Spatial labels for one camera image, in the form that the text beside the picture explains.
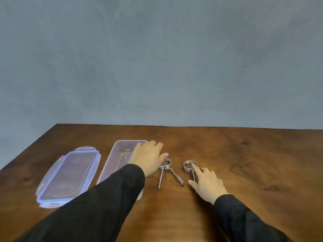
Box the person's right forearm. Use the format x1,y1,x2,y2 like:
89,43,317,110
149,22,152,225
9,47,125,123
214,194,295,242

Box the person's left hand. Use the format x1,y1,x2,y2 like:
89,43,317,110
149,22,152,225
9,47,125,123
128,140,169,177

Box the person's left forearm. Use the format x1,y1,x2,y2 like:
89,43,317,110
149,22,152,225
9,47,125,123
14,164,146,242

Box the clear plastic container lid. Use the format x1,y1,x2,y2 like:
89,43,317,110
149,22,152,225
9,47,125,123
35,146,102,209

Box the metal spring clip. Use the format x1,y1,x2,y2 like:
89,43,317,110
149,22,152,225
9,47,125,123
183,160,198,193
158,158,185,191

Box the person's right hand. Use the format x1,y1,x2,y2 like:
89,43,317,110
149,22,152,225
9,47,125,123
188,163,229,206

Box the clear plastic storage container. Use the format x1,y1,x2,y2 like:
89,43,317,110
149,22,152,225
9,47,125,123
96,140,148,201

